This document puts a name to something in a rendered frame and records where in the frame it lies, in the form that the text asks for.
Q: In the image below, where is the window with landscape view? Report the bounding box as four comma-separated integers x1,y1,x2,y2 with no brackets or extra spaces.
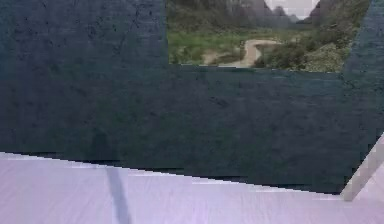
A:
165,0,372,74

